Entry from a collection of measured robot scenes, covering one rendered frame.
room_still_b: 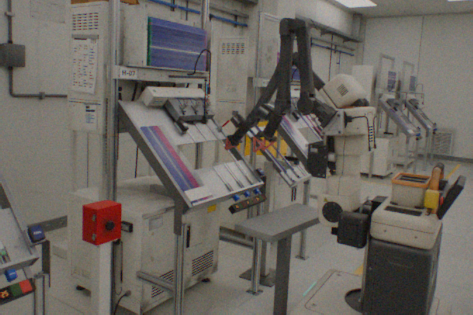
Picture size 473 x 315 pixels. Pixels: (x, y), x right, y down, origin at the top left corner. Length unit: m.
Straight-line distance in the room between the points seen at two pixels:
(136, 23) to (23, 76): 1.50
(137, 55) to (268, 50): 1.46
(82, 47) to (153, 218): 1.03
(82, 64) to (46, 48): 1.26
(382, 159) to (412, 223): 4.93
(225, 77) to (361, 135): 1.84
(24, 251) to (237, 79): 2.43
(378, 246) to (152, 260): 1.19
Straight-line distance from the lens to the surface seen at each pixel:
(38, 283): 1.61
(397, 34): 9.95
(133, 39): 2.39
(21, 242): 1.57
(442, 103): 9.67
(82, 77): 2.53
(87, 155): 4.06
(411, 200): 2.00
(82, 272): 2.79
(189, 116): 2.50
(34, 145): 3.75
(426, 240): 1.87
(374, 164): 6.81
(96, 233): 1.84
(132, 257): 2.40
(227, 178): 2.38
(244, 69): 3.51
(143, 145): 2.18
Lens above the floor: 1.30
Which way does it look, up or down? 7 degrees down
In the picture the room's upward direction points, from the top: 3 degrees clockwise
